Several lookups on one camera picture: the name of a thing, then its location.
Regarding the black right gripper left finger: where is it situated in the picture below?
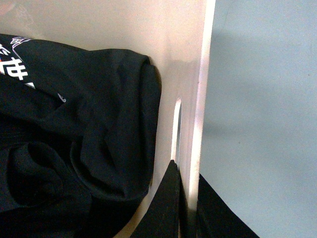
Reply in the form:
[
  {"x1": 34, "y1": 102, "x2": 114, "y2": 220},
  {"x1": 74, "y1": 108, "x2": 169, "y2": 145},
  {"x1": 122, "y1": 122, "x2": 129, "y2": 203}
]
[{"x1": 131, "y1": 160, "x2": 180, "y2": 238}]

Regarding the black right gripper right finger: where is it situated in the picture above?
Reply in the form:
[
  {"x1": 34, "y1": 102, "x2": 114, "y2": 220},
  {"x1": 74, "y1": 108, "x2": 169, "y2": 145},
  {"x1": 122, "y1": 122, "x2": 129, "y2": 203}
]
[{"x1": 197, "y1": 175, "x2": 258, "y2": 238}]

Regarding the beige plastic laundry hamper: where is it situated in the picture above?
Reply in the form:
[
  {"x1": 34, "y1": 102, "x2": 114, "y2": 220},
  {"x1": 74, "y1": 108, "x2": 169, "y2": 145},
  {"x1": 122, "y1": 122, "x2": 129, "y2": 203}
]
[{"x1": 0, "y1": 0, "x2": 215, "y2": 238}]

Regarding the black printed t-shirt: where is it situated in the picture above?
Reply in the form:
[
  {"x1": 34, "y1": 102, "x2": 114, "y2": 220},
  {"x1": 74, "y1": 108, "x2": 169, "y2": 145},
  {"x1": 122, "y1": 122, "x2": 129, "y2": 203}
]
[{"x1": 0, "y1": 34, "x2": 161, "y2": 238}]

